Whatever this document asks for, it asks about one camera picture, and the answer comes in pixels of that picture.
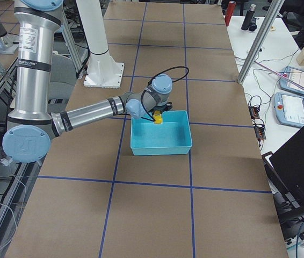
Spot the grey office chair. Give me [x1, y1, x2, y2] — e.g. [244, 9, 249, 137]
[48, 54, 77, 101]

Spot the teach pendant tablet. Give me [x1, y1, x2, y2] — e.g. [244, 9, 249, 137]
[279, 66, 304, 96]
[274, 92, 304, 128]

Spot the upper teach pendant tablet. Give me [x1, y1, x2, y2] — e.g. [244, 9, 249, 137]
[279, 66, 304, 96]

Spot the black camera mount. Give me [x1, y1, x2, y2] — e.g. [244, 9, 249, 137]
[164, 102, 173, 111]

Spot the light blue plastic bin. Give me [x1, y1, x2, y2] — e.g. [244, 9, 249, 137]
[130, 110, 193, 156]

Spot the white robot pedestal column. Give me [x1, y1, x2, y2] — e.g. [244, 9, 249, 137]
[76, 0, 125, 88]

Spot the aluminium frame post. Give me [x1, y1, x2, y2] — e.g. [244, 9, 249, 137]
[237, 0, 284, 84]

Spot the black laptop computer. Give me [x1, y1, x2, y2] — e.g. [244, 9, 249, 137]
[262, 125, 304, 224]

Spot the robot arm grey silver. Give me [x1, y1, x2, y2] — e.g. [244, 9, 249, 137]
[2, 1, 172, 163]

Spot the yellow beetle toy car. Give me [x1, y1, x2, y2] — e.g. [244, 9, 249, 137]
[153, 111, 163, 124]

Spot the green grabber claw stick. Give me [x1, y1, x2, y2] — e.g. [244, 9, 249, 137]
[254, 61, 304, 91]

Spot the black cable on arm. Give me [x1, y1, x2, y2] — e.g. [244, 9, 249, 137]
[140, 66, 190, 122]

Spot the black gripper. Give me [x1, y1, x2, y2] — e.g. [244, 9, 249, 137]
[153, 105, 168, 113]

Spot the lower teach pendant tablet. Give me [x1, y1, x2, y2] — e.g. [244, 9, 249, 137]
[274, 92, 304, 128]

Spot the black bottle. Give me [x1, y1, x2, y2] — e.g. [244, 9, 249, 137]
[241, 4, 257, 32]

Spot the red cylinder bottle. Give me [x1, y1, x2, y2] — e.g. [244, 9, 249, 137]
[225, 1, 236, 27]

